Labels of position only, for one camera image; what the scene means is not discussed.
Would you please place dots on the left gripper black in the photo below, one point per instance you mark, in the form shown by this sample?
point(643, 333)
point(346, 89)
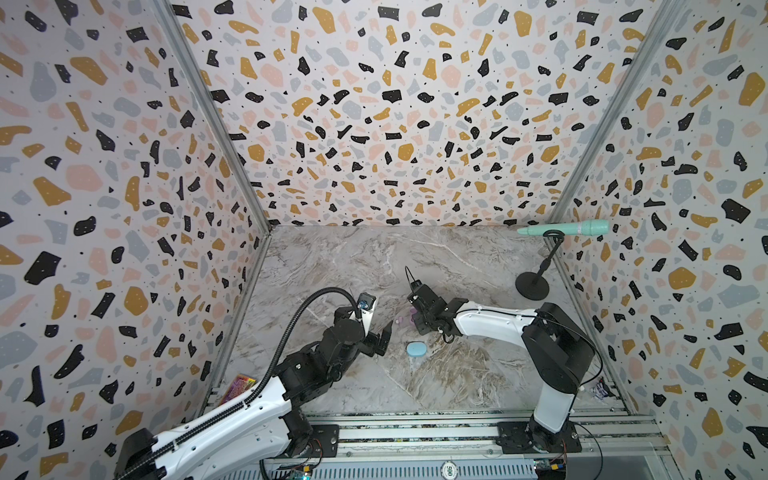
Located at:
point(381, 346)

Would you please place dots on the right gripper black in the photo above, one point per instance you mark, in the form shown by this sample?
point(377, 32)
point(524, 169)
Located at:
point(424, 315)

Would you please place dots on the blue earbud charging case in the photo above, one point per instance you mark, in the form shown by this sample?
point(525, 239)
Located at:
point(416, 349)

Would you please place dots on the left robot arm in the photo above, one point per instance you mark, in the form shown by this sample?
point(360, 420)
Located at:
point(262, 423)

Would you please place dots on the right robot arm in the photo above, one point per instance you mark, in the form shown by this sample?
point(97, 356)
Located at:
point(560, 351)

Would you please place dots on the mint green microphone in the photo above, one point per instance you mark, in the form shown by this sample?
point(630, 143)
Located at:
point(582, 228)

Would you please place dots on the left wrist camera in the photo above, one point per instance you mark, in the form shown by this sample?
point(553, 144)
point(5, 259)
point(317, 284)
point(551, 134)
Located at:
point(366, 304)

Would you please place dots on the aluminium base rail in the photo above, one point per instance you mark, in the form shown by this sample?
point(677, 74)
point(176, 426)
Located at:
point(486, 445)

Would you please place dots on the colourful packet at wall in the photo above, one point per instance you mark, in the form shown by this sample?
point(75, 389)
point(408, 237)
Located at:
point(239, 385)

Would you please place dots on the small packet right wall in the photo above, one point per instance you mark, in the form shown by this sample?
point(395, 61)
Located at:
point(601, 390)

